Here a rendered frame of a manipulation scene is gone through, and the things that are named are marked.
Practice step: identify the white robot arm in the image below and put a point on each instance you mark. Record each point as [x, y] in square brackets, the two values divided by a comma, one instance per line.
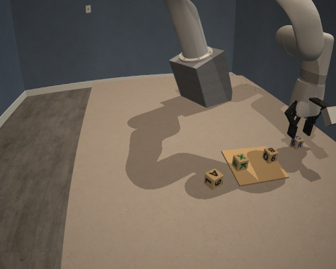
[310, 44]

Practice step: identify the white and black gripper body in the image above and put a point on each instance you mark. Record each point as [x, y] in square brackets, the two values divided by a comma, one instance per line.
[302, 91]

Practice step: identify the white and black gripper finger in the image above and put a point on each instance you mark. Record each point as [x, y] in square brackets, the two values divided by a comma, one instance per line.
[309, 124]
[290, 114]

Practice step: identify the tan flat mat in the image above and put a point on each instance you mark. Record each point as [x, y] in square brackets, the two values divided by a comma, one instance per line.
[258, 171]

